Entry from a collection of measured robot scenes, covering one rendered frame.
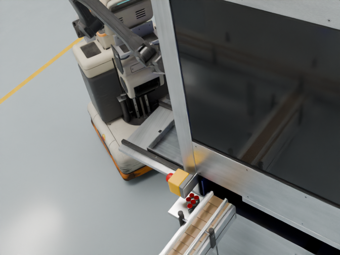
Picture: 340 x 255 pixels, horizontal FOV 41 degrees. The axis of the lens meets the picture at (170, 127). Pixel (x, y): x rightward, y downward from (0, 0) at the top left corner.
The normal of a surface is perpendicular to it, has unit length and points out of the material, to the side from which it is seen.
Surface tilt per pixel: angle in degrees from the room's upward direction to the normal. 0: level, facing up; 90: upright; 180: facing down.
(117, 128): 0
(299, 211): 90
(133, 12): 98
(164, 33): 90
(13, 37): 0
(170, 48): 90
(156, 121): 0
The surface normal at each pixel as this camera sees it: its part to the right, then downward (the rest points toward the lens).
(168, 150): -0.15, -0.68
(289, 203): -0.59, 0.64
